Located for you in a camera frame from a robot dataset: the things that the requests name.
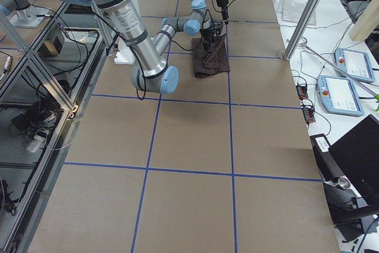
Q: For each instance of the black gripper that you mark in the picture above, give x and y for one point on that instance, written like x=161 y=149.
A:
x=206 y=33
x=221 y=3

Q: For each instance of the dark brown t-shirt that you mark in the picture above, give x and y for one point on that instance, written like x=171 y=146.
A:
x=216 y=61

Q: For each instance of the clear plastic bag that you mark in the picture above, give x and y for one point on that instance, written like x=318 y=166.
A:
x=291 y=10

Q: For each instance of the white reacher grabber stick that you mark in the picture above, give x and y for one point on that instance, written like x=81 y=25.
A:
x=314 y=64

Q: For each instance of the grey orange usb hub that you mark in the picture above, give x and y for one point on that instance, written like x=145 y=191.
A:
x=308 y=113
x=302 y=91

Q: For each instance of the blue teach pendant near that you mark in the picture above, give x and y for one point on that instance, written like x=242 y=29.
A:
x=338 y=96

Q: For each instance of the blue teach pendant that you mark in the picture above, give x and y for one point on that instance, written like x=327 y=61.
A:
x=338 y=96
x=357 y=64

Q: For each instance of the blue teach pendant far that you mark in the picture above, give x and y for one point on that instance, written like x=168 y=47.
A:
x=357 y=64

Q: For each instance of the grey box with label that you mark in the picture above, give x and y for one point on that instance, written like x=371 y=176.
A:
x=328 y=168

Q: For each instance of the black laptop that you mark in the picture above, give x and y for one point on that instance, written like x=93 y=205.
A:
x=356 y=154

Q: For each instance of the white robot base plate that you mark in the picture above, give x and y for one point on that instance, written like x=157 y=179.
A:
x=125 y=56

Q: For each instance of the aluminium frame post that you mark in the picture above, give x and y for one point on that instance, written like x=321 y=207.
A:
x=310 y=7

